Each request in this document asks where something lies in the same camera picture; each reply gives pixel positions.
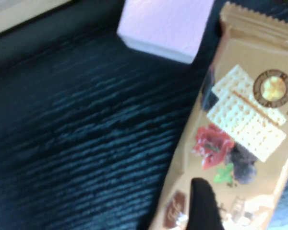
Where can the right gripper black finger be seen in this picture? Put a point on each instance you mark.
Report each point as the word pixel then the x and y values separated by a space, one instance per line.
pixel 205 206

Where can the lilac foam cube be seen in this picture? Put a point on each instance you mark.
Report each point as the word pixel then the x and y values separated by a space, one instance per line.
pixel 165 26

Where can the brown biscuit packet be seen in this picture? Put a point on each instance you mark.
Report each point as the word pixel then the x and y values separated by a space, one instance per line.
pixel 249 72

